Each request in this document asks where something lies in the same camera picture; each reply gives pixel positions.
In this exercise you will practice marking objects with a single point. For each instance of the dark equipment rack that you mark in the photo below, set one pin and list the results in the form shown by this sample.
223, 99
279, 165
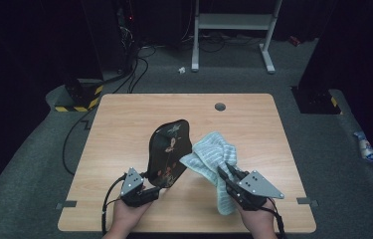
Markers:
126, 33

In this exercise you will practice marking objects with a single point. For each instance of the black floral mirror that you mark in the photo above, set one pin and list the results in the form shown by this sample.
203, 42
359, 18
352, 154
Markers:
169, 156

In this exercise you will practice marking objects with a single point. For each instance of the white metal stand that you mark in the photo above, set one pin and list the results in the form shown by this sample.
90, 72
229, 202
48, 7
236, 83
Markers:
233, 21

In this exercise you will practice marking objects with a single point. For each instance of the white crumpled paper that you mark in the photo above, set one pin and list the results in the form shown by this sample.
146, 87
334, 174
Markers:
181, 70

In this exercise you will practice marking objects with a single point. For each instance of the grey table grommet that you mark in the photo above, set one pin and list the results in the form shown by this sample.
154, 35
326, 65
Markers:
220, 107

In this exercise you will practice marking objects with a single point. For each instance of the person's left hand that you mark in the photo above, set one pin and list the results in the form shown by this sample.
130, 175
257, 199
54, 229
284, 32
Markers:
127, 217

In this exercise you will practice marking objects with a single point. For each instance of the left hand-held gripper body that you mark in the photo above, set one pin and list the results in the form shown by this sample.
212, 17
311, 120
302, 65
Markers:
132, 187

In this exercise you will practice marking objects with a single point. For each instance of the grey tape strip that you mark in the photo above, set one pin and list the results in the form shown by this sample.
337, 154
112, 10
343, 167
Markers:
66, 205
306, 201

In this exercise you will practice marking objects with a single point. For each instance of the light blue striped towel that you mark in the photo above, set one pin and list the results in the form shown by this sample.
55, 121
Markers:
210, 149

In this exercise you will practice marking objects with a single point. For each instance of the person's right hand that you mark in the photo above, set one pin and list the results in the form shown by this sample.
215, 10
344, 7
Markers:
260, 220

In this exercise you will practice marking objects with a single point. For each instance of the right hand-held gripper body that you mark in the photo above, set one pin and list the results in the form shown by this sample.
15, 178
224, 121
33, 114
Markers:
257, 189

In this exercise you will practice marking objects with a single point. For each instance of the black curtain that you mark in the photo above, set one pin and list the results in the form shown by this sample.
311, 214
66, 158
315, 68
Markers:
25, 49
356, 49

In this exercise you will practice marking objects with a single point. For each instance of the blue white packet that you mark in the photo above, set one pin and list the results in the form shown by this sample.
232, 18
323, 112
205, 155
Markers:
366, 147

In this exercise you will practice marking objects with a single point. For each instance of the small red object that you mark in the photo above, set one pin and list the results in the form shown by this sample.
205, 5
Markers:
294, 41

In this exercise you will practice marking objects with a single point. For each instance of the black yellow striped base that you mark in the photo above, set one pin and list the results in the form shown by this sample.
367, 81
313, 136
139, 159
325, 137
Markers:
316, 101
81, 96

